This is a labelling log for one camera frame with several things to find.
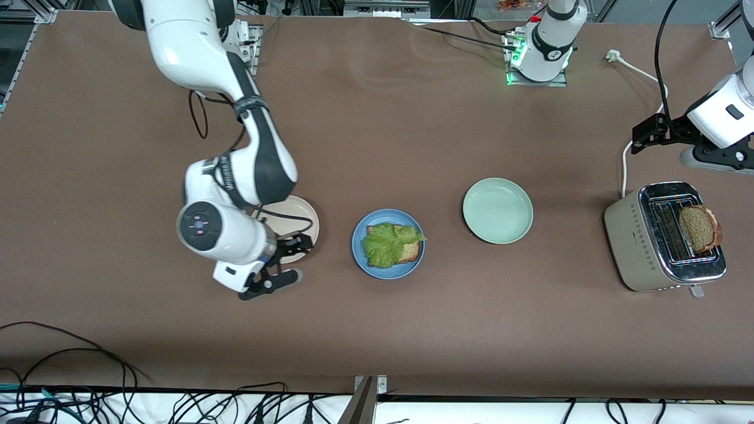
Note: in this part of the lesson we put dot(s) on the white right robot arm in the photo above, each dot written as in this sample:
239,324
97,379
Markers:
194,47

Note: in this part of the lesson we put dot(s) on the beige chrome toaster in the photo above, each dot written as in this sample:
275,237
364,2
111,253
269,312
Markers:
630,247

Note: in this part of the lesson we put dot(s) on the brown bread slice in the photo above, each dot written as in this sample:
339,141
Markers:
701,229
412,252

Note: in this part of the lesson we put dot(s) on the grey metal box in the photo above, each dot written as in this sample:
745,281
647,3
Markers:
386,9

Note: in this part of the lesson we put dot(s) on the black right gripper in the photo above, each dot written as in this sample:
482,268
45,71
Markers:
288,248

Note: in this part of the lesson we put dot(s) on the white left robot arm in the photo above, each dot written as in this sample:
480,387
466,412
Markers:
548,44

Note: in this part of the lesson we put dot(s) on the aluminium bracket profile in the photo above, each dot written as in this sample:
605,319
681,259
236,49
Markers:
362,406

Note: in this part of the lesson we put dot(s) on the orange snack bag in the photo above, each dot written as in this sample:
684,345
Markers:
512,5

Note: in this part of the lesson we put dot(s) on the pale green round plate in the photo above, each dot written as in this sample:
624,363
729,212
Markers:
498,211

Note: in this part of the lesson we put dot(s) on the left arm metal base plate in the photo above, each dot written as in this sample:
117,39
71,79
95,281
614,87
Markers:
533,83

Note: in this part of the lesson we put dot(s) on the green lettuce leaf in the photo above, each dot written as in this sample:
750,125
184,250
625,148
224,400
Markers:
386,244

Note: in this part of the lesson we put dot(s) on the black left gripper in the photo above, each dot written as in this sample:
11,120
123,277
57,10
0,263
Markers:
672,129

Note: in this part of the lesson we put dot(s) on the blue round plate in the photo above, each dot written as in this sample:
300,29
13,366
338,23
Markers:
387,274

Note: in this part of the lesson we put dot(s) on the aluminium frame profile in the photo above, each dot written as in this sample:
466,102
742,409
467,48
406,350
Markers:
721,29
44,16

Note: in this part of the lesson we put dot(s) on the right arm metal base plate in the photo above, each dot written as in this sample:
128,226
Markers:
255,56

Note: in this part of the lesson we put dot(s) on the beige round plate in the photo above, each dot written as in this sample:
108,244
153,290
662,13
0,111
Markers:
303,215

